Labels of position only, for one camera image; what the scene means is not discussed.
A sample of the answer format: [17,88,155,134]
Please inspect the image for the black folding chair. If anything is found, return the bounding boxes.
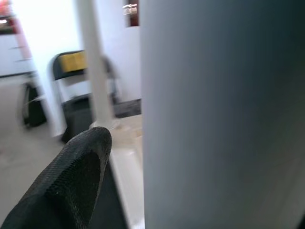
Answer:
[49,50,94,113]

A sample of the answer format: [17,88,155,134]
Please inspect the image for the white plastic table leg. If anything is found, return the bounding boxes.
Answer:
[139,0,305,229]
[80,0,114,126]

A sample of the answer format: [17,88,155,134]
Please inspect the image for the dark wall shelf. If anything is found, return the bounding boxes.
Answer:
[123,0,141,27]

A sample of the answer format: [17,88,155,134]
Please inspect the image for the red frame rack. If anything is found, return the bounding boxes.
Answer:
[0,0,33,62]

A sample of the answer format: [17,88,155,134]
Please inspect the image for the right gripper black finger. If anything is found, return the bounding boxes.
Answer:
[0,126,112,229]

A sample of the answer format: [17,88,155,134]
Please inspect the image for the dark floor bag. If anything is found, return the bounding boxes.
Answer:
[21,82,47,127]

